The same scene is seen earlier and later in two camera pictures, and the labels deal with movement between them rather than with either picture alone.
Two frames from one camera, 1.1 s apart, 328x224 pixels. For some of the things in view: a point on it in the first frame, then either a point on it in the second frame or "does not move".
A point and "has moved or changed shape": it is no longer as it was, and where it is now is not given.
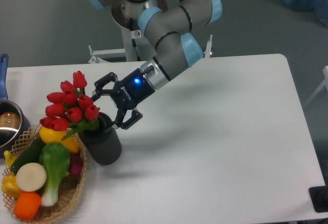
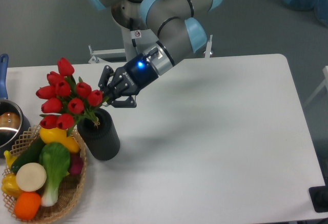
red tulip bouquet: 70,108 has moved or changed shape
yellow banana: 9,158 does not move
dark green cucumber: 30,155 does not move
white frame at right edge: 325,83 does not move
